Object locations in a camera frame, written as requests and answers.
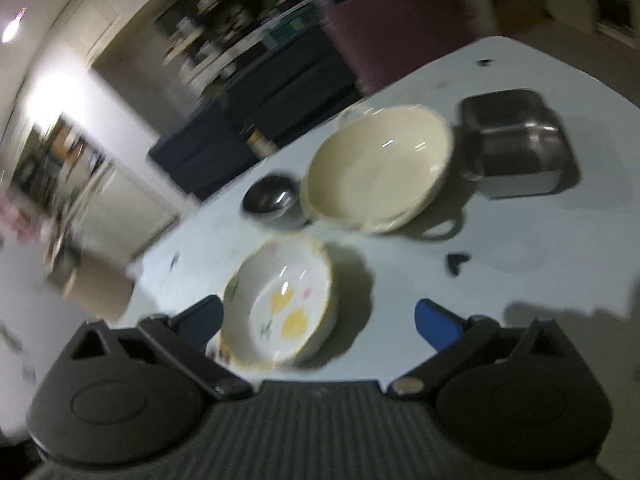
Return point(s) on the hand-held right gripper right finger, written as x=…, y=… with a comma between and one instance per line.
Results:
x=436, y=326

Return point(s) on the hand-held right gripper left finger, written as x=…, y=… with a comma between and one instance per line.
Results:
x=202, y=321

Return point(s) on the white floral bowl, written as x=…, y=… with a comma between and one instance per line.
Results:
x=280, y=305

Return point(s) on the small steel bowl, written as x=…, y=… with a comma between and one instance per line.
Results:
x=272, y=200

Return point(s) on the large cream bowl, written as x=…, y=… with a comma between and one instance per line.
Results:
x=375, y=165

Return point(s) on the rectangular steel container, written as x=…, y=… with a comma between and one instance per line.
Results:
x=515, y=140

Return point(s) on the black heart sticker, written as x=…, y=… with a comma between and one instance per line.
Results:
x=457, y=262

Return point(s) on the cluttered dark shelf unit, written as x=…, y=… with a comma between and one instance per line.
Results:
x=220, y=30

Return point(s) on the maroon chair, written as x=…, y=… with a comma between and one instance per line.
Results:
x=400, y=25

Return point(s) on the ceiling light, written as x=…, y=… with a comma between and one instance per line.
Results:
x=12, y=27

